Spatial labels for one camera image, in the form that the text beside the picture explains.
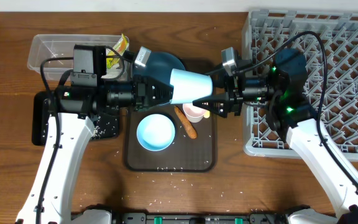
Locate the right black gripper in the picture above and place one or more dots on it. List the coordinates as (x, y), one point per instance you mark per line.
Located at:
(233, 94)

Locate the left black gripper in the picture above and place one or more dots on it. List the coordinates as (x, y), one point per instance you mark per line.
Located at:
(138, 94)

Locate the yellow plastic spoon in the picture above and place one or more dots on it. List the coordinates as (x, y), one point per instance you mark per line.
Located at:
(207, 114)

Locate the pink plastic cup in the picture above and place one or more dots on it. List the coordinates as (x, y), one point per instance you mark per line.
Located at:
(193, 113)

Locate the dark blue plate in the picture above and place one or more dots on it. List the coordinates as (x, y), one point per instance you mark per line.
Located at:
(159, 66)

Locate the light blue cup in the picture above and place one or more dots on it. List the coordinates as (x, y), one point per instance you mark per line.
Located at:
(189, 86)

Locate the light blue bowl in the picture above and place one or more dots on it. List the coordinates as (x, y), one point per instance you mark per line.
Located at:
(155, 132)

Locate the yellow green snack wrapper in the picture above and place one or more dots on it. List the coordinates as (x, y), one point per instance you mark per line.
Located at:
(120, 47)

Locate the white tissue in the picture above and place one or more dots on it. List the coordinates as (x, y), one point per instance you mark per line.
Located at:
(112, 73)

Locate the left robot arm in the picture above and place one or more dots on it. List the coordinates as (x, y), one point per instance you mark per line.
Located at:
(80, 94)

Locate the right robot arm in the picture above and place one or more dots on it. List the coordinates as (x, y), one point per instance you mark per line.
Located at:
(297, 123)

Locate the clear plastic waste bin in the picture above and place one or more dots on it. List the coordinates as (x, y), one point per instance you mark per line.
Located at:
(46, 46)

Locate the grey dishwasher rack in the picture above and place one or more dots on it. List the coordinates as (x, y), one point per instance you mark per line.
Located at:
(329, 42)

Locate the orange carrot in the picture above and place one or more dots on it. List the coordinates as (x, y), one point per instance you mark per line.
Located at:
(189, 129)

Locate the black rectangular tray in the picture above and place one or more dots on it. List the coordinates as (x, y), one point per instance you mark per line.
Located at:
(41, 115)

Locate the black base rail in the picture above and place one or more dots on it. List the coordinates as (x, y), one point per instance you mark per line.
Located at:
(104, 214)

